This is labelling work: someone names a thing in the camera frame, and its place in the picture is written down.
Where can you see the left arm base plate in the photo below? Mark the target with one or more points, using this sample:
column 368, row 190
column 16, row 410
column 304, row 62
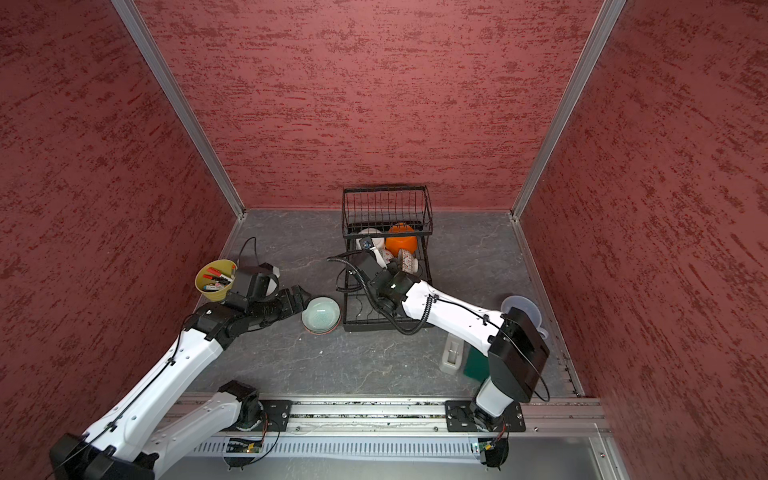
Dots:
column 273, row 415

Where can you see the translucent measuring cup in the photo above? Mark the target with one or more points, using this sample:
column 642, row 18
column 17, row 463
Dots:
column 529, row 308

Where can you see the mint concentric line bowl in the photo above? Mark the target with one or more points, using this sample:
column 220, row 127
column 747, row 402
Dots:
column 321, row 314

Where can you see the yellow-green pen cup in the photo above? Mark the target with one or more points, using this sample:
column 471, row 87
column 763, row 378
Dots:
column 212, row 290

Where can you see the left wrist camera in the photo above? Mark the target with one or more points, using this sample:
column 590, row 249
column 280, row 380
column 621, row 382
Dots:
column 258, row 283

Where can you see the white ceramic bowl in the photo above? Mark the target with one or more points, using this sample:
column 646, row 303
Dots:
column 368, row 232

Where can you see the patterned bowl stack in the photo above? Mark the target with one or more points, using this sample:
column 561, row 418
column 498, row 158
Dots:
column 320, row 333

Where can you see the orange plastic bowl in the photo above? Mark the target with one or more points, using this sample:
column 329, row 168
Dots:
column 401, row 236

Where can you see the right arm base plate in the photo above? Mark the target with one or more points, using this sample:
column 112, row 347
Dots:
column 466, row 416

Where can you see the green sponge pad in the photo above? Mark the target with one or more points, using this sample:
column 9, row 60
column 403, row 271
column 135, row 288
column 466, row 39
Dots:
column 476, row 366

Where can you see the black wire dish rack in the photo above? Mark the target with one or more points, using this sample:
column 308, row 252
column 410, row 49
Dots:
column 381, row 207

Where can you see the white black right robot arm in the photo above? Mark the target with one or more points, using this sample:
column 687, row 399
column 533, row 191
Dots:
column 515, row 351

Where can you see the red marker in cup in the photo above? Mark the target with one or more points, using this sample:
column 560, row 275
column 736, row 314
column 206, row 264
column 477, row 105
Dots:
column 218, row 278

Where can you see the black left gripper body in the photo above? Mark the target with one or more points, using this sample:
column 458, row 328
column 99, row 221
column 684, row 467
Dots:
column 264, row 311

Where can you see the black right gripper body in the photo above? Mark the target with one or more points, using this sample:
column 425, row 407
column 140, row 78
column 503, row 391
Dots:
column 395, row 267

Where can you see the red white sunburst bowl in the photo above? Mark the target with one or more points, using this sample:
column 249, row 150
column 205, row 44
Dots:
column 408, row 262

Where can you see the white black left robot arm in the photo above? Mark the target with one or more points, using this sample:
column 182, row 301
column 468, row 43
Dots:
column 128, row 443

